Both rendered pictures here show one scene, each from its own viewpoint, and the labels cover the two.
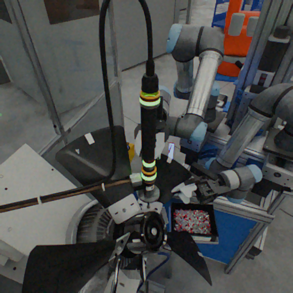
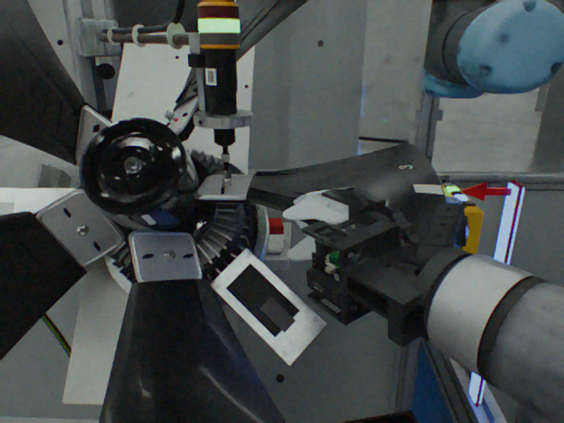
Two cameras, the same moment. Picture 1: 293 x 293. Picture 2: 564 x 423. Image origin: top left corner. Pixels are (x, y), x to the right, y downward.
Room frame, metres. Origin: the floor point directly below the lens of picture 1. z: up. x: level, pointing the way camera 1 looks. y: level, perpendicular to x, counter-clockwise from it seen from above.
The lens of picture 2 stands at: (0.33, -0.53, 1.35)
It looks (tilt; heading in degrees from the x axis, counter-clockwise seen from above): 21 degrees down; 74
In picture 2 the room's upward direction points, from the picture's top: straight up
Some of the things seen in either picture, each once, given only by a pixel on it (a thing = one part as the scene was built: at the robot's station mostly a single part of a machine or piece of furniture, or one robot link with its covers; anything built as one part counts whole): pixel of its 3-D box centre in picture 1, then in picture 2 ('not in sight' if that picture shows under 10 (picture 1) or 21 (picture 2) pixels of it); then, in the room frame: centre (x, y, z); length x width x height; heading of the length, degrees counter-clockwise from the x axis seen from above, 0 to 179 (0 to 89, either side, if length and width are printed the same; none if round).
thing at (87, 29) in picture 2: not in sight; (96, 38); (0.23, 0.59, 1.35); 0.10 x 0.07 x 0.09; 106
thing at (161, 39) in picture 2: (38, 201); (139, 39); (0.32, 0.29, 1.35); 0.54 x 0.01 x 0.01; 106
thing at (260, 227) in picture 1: (242, 250); not in sight; (0.58, -0.62, 0.39); 0.04 x 0.04 x 0.78; 71
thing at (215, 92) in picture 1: (207, 92); not in sight; (1.17, -0.37, 1.20); 0.13 x 0.12 x 0.14; 69
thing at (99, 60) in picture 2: not in sight; (105, 68); (0.24, 0.56, 1.29); 0.05 x 0.04 x 0.05; 106
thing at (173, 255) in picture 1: (173, 255); not in sight; (0.54, -0.17, 0.40); 0.03 x 0.03 x 0.80; 86
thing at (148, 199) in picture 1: (145, 185); (217, 79); (0.41, 0.00, 1.31); 0.09 x 0.07 x 0.10; 106
